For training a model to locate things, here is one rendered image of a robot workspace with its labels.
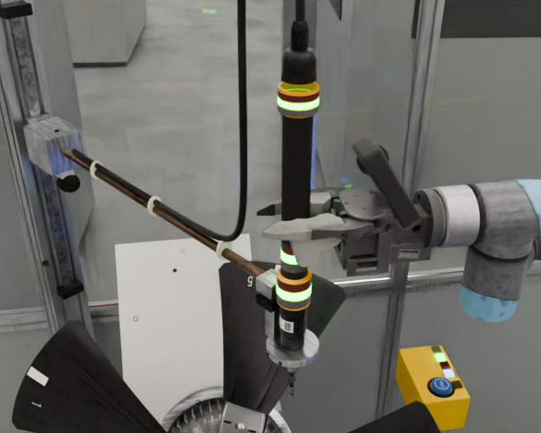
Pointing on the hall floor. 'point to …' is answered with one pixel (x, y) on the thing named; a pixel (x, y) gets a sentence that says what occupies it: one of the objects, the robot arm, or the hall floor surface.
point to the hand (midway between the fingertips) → (270, 216)
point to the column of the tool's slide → (21, 167)
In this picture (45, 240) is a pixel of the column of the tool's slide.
